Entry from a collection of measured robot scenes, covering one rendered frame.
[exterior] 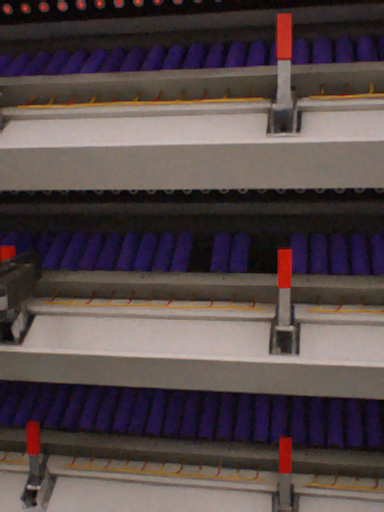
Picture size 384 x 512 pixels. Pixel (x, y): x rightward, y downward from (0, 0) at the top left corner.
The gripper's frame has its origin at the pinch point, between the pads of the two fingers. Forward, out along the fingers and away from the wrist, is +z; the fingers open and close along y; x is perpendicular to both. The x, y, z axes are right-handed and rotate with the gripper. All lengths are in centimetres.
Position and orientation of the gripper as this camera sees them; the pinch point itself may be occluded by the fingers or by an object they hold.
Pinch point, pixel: (6, 269)
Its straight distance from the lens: 65.3
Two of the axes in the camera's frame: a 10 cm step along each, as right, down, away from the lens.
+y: 9.8, 0.1, -1.8
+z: 1.8, -1.6, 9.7
